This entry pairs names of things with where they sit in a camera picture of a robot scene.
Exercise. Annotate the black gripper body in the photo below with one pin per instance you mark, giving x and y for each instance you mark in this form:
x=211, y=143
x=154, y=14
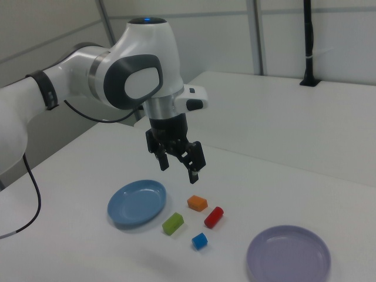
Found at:
x=169, y=129

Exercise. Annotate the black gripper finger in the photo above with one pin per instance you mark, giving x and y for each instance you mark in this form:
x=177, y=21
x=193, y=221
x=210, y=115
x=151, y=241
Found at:
x=196, y=158
x=163, y=158

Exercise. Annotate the orange rectangular block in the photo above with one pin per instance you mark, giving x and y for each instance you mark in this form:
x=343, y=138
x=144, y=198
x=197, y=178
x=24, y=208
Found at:
x=196, y=203

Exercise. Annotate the red cylinder block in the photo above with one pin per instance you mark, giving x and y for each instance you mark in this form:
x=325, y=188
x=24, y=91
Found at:
x=213, y=217

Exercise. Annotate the green rectangular block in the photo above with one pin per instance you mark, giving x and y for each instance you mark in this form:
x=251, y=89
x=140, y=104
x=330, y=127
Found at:
x=172, y=224

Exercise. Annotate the small blue block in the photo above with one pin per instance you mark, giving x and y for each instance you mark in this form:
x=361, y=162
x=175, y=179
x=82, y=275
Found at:
x=199, y=241

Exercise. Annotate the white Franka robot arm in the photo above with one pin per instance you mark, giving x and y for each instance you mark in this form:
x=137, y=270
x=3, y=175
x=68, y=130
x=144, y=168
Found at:
x=141, y=58

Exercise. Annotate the blue plate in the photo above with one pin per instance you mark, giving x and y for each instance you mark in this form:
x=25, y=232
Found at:
x=132, y=205

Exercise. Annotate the purple plate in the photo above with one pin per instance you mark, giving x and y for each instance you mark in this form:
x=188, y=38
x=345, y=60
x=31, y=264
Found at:
x=288, y=255

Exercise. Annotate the black pole with clamp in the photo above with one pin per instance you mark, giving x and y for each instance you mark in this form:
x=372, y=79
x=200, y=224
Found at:
x=308, y=44

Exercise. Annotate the grey partition post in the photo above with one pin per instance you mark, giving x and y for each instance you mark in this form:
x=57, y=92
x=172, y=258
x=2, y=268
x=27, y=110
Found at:
x=106, y=20
x=259, y=35

